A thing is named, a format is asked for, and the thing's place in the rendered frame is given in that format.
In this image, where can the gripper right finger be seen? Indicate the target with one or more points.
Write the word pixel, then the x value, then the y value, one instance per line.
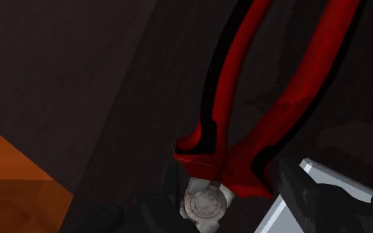
pixel 321 209

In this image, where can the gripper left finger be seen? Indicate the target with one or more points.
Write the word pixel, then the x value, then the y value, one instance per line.
pixel 154 213

